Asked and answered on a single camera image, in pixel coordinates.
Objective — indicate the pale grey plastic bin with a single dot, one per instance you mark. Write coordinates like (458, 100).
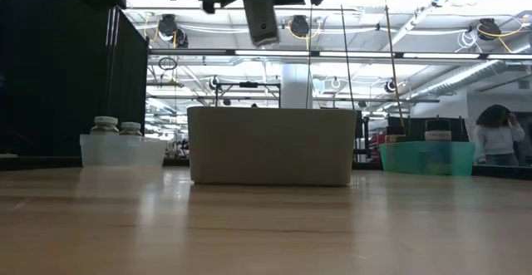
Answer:
(270, 146)

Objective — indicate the silver ventilation duct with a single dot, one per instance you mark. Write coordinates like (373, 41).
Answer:
(465, 77)

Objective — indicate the long ceiling light bar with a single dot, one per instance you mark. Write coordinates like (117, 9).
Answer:
(291, 52)

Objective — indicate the bagel seasoning jar white lid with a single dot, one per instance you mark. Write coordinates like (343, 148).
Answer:
(104, 124)
(130, 127)

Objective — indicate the teal plastic bin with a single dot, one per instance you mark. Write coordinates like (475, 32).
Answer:
(428, 158)

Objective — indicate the white-label supplement bottle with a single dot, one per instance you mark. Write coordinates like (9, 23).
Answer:
(262, 21)

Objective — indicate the black metal gantry frame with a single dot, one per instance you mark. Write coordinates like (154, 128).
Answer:
(248, 84)

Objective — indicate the person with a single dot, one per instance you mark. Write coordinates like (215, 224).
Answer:
(496, 138)

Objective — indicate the black background panel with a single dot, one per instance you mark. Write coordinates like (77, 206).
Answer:
(415, 127)

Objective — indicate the purple-label spice bottle black lid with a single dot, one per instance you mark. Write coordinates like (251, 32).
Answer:
(437, 136)

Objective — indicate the clear plastic bin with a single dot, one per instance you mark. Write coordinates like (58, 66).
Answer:
(122, 152)

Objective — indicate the white building column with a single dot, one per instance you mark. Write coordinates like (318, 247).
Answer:
(295, 84)

